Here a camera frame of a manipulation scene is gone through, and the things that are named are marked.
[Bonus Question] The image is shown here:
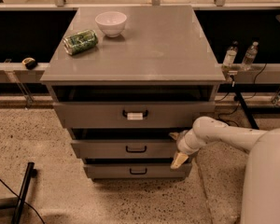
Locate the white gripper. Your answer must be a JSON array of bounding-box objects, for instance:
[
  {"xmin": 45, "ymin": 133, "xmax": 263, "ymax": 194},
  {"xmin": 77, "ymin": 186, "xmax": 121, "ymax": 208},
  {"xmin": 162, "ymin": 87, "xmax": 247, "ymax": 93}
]
[{"xmin": 169, "ymin": 129, "xmax": 207, "ymax": 170}]

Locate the grey drawer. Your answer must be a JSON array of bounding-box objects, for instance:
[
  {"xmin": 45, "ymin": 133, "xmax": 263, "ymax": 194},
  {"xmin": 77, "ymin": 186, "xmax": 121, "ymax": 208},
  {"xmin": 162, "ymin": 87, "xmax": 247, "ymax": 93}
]
[
  {"xmin": 71, "ymin": 139, "xmax": 176, "ymax": 159},
  {"xmin": 84, "ymin": 163, "xmax": 192, "ymax": 179},
  {"xmin": 53, "ymin": 102, "xmax": 215, "ymax": 128}
]

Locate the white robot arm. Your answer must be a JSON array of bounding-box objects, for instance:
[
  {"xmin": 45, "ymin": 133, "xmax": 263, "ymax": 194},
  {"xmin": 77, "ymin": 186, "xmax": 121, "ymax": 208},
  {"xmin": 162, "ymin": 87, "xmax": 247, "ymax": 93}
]
[{"xmin": 170, "ymin": 117, "xmax": 280, "ymax": 224}]

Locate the grey top drawer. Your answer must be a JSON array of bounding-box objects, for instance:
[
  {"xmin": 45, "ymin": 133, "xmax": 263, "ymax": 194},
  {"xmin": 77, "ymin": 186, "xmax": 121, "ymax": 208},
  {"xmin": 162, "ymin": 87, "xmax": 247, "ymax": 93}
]
[{"xmin": 53, "ymin": 102, "xmax": 215, "ymax": 128}]

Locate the grey bottom drawer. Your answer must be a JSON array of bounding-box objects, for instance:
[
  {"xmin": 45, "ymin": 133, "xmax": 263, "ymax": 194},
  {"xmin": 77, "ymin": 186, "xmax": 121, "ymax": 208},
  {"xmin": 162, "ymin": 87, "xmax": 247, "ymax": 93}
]
[{"xmin": 84, "ymin": 163, "xmax": 192, "ymax": 179}]

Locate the grey drawer cabinet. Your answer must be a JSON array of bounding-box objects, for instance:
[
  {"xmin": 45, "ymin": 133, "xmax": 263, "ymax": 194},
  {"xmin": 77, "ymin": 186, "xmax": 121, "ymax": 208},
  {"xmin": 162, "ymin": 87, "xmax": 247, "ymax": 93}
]
[{"xmin": 41, "ymin": 6, "xmax": 224, "ymax": 167}]

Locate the black stand leg right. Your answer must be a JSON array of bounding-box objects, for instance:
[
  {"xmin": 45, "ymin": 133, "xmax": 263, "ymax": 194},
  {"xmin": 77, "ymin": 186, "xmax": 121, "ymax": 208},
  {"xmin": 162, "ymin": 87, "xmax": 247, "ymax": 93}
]
[{"xmin": 233, "ymin": 85, "xmax": 259, "ymax": 130}]

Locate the black stand leg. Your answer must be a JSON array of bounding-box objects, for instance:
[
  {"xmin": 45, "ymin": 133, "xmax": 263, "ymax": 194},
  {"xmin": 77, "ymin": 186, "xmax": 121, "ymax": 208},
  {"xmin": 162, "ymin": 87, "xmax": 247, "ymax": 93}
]
[
  {"xmin": 233, "ymin": 85, "xmax": 259, "ymax": 130},
  {"xmin": 11, "ymin": 162, "xmax": 37, "ymax": 224}
]

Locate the left clear water bottle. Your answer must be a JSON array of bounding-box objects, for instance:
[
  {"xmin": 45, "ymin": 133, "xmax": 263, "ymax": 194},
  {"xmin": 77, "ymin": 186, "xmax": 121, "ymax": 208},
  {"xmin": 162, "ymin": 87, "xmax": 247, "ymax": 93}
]
[{"xmin": 222, "ymin": 41, "xmax": 238, "ymax": 67}]

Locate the clear water bottle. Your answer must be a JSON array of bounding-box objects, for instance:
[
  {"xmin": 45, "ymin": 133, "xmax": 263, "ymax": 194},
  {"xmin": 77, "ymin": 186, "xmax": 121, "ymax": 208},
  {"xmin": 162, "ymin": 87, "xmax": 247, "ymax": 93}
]
[
  {"xmin": 222, "ymin": 41, "xmax": 238, "ymax": 67},
  {"xmin": 242, "ymin": 41, "xmax": 259, "ymax": 71}
]

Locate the right clear water bottle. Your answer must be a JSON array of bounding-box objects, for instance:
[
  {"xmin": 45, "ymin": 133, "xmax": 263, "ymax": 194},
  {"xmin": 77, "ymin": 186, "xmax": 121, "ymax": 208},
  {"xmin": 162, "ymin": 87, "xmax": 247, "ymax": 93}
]
[{"xmin": 242, "ymin": 41, "xmax": 259, "ymax": 71}]

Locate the white ceramic bowl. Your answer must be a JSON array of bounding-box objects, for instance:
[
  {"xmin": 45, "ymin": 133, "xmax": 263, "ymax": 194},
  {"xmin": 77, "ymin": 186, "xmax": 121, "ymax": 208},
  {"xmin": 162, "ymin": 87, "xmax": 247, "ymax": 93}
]
[{"xmin": 95, "ymin": 11, "xmax": 127, "ymax": 37}]

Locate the green soda can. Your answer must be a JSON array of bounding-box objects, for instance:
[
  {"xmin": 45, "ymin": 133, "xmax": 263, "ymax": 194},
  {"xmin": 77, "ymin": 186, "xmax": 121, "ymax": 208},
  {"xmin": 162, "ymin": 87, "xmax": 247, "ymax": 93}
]
[{"xmin": 63, "ymin": 30, "xmax": 98, "ymax": 56}]

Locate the small black yellow object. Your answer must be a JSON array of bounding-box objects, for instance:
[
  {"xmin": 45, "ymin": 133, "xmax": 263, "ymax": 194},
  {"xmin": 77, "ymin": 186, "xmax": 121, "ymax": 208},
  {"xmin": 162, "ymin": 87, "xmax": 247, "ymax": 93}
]
[{"xmin": 21, "ymin": 57, "xmax": 37, "ymax": 70}]

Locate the black stand leg left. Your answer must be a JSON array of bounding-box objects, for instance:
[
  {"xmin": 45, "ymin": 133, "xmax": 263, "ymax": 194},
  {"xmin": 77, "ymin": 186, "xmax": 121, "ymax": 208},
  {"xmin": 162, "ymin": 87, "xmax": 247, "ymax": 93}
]
[{"xmin": 11, "ymin": 162, "xmax": 37, "ymax": 224}]

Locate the white tape on handle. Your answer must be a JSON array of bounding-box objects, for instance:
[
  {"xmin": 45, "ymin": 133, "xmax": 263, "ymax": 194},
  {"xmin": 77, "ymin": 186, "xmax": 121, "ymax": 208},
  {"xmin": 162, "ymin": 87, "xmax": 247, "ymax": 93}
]
[{"xmin": 127, "ymin": 113, "xmax": 144, "ymax": 120}]

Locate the black cable on floor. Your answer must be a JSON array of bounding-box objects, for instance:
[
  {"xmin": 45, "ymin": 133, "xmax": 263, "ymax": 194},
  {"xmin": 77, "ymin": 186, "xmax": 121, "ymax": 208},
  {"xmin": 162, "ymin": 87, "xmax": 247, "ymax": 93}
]
[{"xmin": 0, "ymin": 169, "xmax": 47, "ymax": 224}]

